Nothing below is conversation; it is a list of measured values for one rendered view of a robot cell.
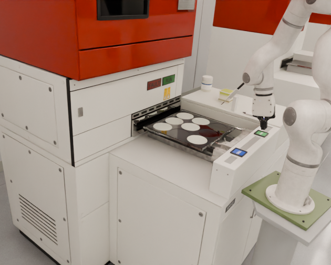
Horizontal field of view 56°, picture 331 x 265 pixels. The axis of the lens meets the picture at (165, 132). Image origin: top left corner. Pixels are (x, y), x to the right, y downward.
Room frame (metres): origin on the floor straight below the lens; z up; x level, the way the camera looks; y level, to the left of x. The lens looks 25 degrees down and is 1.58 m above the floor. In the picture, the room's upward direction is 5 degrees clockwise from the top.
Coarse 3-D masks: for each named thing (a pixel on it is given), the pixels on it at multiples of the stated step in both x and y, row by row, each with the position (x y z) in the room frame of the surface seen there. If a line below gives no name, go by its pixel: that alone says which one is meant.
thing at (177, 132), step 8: (184, 112) 1.74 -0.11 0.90; (160, 120) 1.58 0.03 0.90; (184, 120) 1.61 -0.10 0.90; (152, 128) 1.47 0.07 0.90; (176, 128) 1.49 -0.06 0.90; (200, 128) 1.52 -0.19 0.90; (208, 128) 1.52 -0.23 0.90; (216, 128) 1.54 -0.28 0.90; (224, 128) 1.54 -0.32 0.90; (176, 136) 1.40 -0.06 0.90; (184, 136) 1.41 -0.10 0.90; (208, 136) 1.43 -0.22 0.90; (216, 136) 1.43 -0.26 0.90; (192, 144) 1.32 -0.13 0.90; (200, 144) 1.33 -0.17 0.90; (208, 144) 1.34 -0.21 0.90
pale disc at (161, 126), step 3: (159, 123) 1.54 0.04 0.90; (162, 123) 1.55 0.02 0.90; (165, 123) 1.55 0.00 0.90; (153, 126) 1.50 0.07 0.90; (156, 126) 1.50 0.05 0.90; (159, 126) 1.50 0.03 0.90; (162, 126) 1.50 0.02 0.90; (165, 126) 1.51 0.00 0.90; (168, 126) 1.51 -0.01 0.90; (171, 126) 1.51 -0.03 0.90; (159, 129) 1.46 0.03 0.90; (162, 129) 1.46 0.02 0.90; (165, 129) 1.47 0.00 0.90; (168, 129) 1.47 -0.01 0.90
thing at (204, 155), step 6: (150, 132) 1.52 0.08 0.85; (156, 138) 1.50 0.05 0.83; (162, 138) 1.47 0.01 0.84; (168, 138) 1.47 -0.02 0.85; (168, 144) 1.45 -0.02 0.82; (174, 144) 1.43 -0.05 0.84; (180, 144) 1.41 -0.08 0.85; (186, 150) 1.39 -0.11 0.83; (192, 150) 1.37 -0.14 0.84; (198, 150) 1.36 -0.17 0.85; (198, 156) 1.34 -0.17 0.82; (204, 156) 1.32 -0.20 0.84; (210, 156) 1.31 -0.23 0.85
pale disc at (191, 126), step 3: (186, 123) 1.57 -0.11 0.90; (189, 123) 1.58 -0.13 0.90; (183, 126) 1.53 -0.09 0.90; (186, 126) 1.53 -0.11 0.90; (189, 126) 1.53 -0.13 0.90; (192, 126) 1.54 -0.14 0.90; (195, 126) 1.54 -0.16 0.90; (198, 126) 1.54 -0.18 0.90; (186, 129) 1.49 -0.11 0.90; (189, 129) 1.49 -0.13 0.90; (192, 129) 1.50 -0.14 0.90; (195, 129) 1.50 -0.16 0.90; (198, 129) 1.50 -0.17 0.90
